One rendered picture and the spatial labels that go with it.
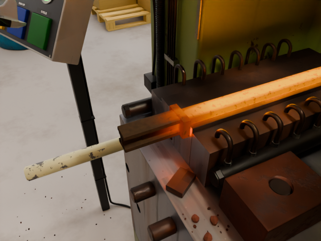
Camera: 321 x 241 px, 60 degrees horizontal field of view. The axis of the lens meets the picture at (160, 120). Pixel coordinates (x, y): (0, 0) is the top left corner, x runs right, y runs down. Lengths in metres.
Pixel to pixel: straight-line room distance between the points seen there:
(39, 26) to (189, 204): 0.55
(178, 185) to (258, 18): 0.43
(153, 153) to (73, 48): 0.38
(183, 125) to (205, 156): 0.05
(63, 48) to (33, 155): 1.26
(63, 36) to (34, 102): 1.67
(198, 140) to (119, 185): 1.23
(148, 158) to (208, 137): 0.12
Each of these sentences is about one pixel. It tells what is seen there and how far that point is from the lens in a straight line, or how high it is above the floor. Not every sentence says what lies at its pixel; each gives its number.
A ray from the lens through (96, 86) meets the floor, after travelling 2.41.
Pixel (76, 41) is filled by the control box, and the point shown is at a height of 0.98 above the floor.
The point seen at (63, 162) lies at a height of 0.63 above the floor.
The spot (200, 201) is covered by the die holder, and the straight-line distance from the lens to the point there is 0.44.
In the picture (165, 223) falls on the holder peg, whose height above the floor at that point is 0.88.
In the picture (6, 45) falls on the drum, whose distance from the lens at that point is 3.31.
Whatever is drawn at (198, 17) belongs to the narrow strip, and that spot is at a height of 1.08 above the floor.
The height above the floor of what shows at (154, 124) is 1.01.
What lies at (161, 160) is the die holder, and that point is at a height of 0.92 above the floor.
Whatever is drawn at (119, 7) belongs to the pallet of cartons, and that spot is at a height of 0.13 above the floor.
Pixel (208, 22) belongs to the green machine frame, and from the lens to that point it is 0.62.
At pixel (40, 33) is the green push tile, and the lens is 0.76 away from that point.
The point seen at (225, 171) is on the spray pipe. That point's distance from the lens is 0.41.
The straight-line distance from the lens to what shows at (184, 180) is 0.45.
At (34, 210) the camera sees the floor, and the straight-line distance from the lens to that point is 1.64.
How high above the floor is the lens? 1.28
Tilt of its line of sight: 40 degrees down
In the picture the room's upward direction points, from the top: straight up
